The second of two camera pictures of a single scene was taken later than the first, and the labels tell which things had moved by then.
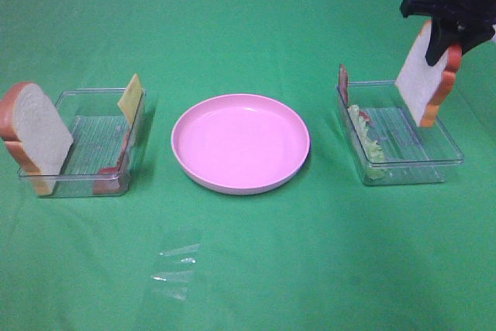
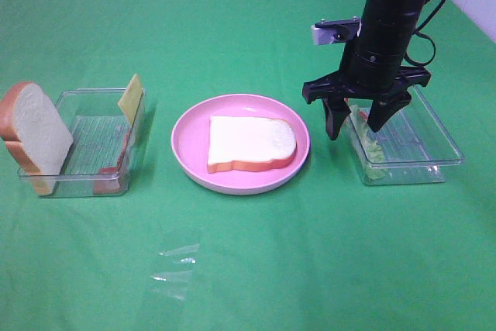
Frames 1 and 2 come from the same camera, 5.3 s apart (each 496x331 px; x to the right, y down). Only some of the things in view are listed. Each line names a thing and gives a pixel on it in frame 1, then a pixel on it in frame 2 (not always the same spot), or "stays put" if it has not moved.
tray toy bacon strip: (109, 181) stays put
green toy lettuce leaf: (373, 155) stays put
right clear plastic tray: (387, 143) stays put
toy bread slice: (423, 87) → (249, 143)
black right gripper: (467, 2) → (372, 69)
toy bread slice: (36, 134) stays put
